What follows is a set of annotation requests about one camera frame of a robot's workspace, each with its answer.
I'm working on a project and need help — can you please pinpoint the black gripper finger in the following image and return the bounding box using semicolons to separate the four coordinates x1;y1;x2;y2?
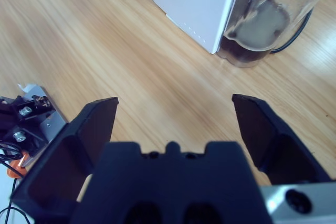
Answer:
231;93;329;186
10;97;119;220

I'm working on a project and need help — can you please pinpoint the white capsule coffee machine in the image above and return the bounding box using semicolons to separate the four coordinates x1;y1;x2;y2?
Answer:
143;0;243;55

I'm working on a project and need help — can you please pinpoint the clear water tank black lid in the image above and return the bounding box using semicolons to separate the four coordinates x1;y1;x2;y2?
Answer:
216;0;336;69

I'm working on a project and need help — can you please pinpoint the white mount block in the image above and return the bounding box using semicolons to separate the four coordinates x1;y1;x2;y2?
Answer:
17;83;69;168

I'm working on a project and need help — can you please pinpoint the orange black cable bundle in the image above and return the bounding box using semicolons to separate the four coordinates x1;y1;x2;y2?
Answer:
0;140;35;224

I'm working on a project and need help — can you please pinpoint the black machine power cable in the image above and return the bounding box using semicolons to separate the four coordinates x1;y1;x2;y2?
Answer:
270;11;314;53

